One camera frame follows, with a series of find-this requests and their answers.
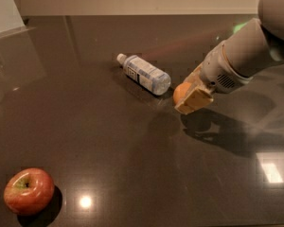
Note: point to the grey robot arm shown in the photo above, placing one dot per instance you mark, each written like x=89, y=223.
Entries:
x=233, y=62

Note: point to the red apple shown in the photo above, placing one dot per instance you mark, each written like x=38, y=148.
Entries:
x=29, y=192

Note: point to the clear blue-labelled plastic bottle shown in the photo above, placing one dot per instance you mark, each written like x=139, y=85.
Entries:
x=144, y=73

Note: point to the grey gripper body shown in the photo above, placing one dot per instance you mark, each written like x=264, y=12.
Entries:
x=215, y=69

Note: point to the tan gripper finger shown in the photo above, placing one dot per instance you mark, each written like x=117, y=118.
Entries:
x=195, y=99
x=194, y=76

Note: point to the orange fruit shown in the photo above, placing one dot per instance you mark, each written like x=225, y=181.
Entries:
x=180, y=92

